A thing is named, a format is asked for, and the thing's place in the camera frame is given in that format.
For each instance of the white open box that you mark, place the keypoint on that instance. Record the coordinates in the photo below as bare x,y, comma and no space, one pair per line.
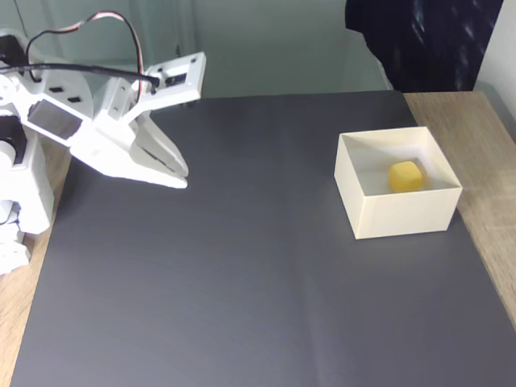
403,217

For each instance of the black table mat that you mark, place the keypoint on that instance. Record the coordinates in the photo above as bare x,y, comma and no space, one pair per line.
242,282

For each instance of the yellow cube block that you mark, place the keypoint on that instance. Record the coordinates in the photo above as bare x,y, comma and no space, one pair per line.
405,177

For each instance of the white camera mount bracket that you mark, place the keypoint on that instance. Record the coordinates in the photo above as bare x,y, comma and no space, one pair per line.
181,80

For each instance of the dark hanging cloth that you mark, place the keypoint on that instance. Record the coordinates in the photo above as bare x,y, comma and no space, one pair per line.
427,44

